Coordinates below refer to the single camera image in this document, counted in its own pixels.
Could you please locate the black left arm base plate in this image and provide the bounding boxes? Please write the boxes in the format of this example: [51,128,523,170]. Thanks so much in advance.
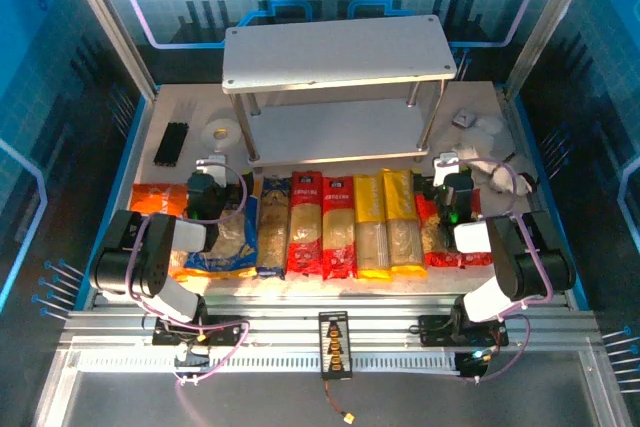
[152,314,249,348]

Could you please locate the white two-tier shelf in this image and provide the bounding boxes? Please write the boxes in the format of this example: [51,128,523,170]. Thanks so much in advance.
[221,14,459,169]

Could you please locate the aluminium base frame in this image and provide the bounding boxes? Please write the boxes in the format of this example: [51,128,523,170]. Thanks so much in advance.
[34,294,631,427]

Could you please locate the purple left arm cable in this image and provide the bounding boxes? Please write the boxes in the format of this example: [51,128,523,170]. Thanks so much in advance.
[127,161,251,388]

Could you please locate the white plush toy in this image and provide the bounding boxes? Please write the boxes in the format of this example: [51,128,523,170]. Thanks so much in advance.
[439,114,539,196]

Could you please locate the red short pasta bag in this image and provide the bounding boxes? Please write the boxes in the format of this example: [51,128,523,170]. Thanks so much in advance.
[414,186,494,269]

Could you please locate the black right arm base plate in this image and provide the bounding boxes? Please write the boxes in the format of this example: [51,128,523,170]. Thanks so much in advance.
[417,314,510,348]

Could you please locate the dark blue spaghetti pack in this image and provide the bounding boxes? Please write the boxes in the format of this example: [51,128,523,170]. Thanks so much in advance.
[255,175,292,281]

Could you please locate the red spaghetti pack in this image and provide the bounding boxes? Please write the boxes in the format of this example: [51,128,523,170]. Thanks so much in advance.
[285,170,325,276]
[320,175,357,282]

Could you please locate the black aluminium extrusion bar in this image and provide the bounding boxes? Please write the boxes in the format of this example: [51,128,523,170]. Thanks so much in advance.
[152,121,190,167]

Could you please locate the blue and yellow pasta bag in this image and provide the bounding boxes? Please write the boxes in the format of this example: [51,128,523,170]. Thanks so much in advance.
[183,174,261,279]

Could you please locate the black connector board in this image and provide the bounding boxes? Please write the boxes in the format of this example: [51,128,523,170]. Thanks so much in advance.
[318,310,354,381]

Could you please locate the aluminium frame post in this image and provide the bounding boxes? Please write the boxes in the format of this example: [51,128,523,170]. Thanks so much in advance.
[57,0,160,101]
[504,0,601,93]

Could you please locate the orange short pasta bag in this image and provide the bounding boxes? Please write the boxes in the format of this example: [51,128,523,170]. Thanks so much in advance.
[130,182,201,282]

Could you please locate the white slotted cable duct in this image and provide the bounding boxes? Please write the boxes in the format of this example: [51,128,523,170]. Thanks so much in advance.
[74,350,464,374]

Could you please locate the yellow spaghetti pack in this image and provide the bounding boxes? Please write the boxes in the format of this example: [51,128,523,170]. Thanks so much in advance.
[352,174,392,282]
[382,168,429,279]

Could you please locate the black controller box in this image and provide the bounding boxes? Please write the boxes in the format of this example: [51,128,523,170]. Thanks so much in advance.
[453,349,494,381]

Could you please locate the cable with yellow connector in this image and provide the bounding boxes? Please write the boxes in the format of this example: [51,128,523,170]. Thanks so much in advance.
[323,379,357,424]

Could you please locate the white tape roll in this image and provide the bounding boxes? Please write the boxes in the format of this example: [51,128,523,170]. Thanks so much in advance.
[201,117,242,154]

